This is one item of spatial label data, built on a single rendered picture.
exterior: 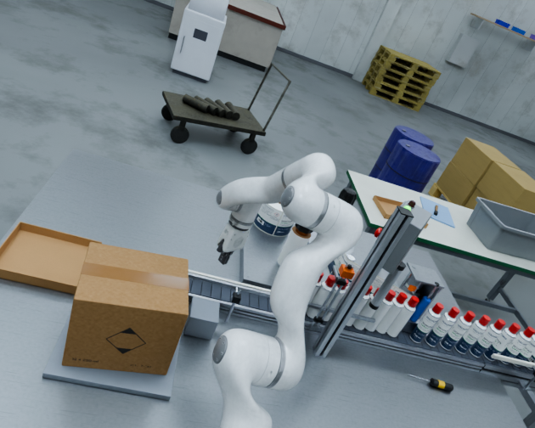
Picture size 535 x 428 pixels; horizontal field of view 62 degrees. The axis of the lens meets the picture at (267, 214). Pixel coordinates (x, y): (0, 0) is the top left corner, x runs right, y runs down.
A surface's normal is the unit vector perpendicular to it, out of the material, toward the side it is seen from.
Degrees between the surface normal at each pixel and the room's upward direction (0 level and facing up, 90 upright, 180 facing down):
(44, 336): 0
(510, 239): 95
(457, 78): 90
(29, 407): 0
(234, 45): 90
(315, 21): 90
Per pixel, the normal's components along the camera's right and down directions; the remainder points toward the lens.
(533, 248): 0.07, 0.62
